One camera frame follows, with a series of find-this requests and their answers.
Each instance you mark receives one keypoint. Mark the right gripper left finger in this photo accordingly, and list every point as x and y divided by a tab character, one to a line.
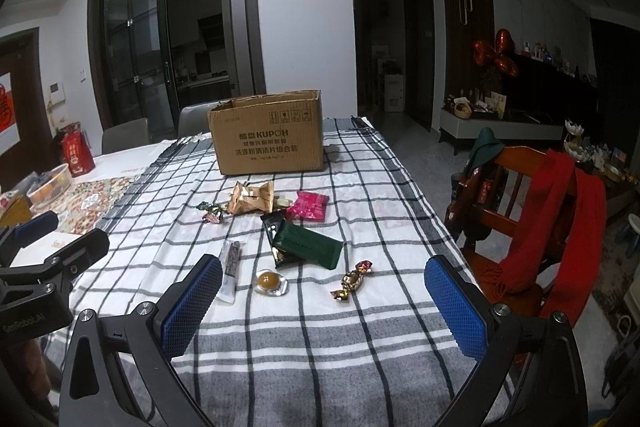
95	389

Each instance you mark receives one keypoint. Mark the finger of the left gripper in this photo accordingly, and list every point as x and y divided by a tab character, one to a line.
14	238
65	256

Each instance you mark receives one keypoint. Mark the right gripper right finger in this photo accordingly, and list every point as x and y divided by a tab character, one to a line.
541	354

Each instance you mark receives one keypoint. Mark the round jelly cup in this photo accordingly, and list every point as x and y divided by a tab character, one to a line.
270	283

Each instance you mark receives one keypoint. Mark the colourful foil candy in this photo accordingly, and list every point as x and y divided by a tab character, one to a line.
213	213

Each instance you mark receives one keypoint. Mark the beige snack packets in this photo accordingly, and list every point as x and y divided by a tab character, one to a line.
247	198

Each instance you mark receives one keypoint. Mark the gold red candy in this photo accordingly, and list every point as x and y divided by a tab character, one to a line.
352	280

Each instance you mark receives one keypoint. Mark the dark green snack packet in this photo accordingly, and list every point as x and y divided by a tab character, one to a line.
308	245

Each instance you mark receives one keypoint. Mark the pink snack packet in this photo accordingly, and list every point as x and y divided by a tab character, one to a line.
309	206

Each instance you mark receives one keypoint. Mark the light green candy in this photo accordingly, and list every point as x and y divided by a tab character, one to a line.
280	203

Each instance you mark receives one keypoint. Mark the yellow cardboard box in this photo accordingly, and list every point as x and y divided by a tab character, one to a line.
17	213

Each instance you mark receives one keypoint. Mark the clear food container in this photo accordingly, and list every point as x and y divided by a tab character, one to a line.
49	186

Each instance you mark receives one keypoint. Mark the floral patterned placemat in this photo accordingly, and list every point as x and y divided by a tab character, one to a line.
83	204

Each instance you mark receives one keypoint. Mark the red poster on door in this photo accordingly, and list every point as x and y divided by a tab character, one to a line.
9	134

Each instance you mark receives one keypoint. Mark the red gift bag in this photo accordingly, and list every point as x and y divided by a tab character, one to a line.
77	154

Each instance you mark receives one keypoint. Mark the grey dining chair far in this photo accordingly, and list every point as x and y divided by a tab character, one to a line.
133	133

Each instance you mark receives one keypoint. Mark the grey dining chair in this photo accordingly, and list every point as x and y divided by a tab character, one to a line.
193	119
133	133

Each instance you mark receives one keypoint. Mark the red wooden chair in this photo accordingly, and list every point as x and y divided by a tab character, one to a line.
533	225

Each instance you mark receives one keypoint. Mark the checkered grey white tablecloth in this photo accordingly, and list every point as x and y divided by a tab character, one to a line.
383	358

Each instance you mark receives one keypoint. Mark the grey dining chair near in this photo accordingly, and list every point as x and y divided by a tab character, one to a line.
193	119

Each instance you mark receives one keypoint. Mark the lotus shaped ornament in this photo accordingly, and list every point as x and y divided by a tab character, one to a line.
573	141

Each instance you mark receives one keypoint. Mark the green cloth on chair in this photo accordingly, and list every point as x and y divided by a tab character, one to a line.
485	149

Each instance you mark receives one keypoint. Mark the white low tv cabinet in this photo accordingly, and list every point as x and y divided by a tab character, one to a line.
461	133

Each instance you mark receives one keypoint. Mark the brown cardboard box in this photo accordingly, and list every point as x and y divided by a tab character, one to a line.
269	133

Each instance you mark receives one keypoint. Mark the white box on floor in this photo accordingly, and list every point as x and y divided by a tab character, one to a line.
394	92

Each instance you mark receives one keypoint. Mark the red foil balloons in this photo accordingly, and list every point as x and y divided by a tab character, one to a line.
499	54

